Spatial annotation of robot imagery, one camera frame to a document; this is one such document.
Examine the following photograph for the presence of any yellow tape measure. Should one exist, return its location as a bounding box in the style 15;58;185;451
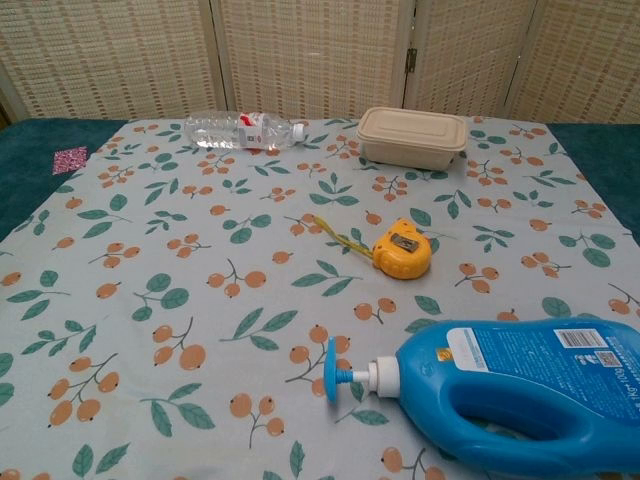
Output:
313;214;432;279

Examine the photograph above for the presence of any floral fruit print tablecloth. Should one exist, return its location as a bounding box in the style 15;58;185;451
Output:
0;117;640;480

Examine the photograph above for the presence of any beige lidded food container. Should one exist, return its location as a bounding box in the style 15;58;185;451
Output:
356;106;469;170

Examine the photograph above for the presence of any clear plastic water bottle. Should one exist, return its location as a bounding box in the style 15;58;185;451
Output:
184;111;306;152

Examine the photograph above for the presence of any woven folding screen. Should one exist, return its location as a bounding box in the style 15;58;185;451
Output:
0;0;640;124

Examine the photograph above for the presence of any blue detergent pump bottle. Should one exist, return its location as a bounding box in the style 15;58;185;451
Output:
322;319;640;480

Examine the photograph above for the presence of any pink patterned card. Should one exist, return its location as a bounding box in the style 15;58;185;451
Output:
52;146;89;175

